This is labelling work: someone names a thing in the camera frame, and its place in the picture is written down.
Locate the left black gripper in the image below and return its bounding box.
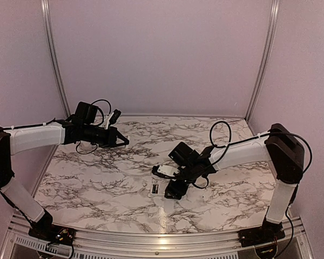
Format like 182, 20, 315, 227
82, 124, 129, 148

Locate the white remote control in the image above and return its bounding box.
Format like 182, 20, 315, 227
150, 183, 167, 197

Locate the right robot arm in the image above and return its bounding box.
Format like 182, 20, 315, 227
165, 124, 305, 242

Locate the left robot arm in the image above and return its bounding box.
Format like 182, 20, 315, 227
0, 101, 129, 240

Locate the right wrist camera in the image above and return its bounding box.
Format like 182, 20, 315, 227
152, 165, 180, 179

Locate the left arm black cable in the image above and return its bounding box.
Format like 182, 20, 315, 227
64, 99, 113, 154

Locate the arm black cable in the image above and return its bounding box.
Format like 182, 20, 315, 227
64, 99, 113, 154
191, 120, 313, 254

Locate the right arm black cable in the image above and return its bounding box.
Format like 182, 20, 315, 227
191, 120, 313, 254

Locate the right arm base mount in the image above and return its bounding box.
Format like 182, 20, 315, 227
238, 218, 286, 247

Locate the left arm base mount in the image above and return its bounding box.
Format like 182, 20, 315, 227
28, 224, 76, 246

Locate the front aluminium rail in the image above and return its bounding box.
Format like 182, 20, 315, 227
0, 214, 314, 258

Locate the left aluminium frame post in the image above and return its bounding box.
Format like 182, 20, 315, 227
40, 0, 71, 117

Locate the aluminium frame post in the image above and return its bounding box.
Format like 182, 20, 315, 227
245, 0, 280, 123
40, 0, 71, 117

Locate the right aluminium frame post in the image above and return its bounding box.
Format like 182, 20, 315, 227
245, 0, 280, 123

